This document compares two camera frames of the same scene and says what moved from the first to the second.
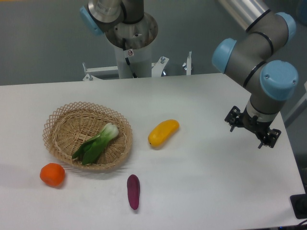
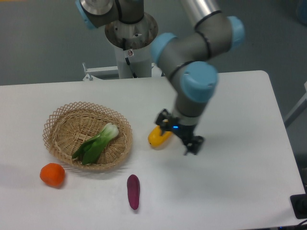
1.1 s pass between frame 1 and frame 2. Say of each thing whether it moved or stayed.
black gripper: moved
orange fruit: stayed
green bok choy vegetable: stayed
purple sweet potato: stayed
